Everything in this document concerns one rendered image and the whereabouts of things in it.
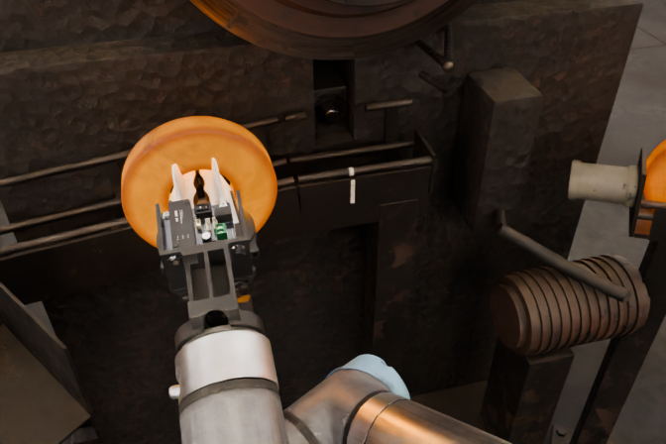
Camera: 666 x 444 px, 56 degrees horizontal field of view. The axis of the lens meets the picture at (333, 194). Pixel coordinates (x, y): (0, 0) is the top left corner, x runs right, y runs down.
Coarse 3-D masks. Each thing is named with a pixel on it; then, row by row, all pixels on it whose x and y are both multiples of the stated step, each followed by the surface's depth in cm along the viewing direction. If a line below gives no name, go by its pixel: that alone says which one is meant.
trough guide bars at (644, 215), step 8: (648, 200) 86; (656, 208) 86; (664, 208) 85; (640, 216) 87; (648, 216) 87; (656, 216) 86; (664, 216) 86; (656, 224) 87; (664, 224) 87; (656, 232) 88; (664, 232) 87; (656, 240) 88; (664, 240) 88
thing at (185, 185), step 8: (176, 168) 57; (176, 176) 57; (184, 176) 61; (192, 176) 61; (176, 184) 56; (184, 184) 60; (192, 184) 61; (176, 192) 57; (184, 192) 60; (192, 192) 60; (168, 200) 60; (176, 200) 57; (192, 200) 60
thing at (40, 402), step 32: (0, 288) 68; (0, 320) 77; (32, 320) 64; (0, 352) 74; (32, 352) 73; (64, 352) 61; (0, 384) 71; (32, 384) 71; (64, 384) 69; (0, 416) 68; (32, 416) 68; (64, 416) 67
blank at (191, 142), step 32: (160, 128) 60; (192, 128) 59; (224, 128) 60; (128, 160) 60; (160, 160) 59; (192, 160) 60; (224, 160) 61; (256, 160) 62; (128, 192) 60; (160, 192) 61; (256, 192) 64; (256, 224) 66
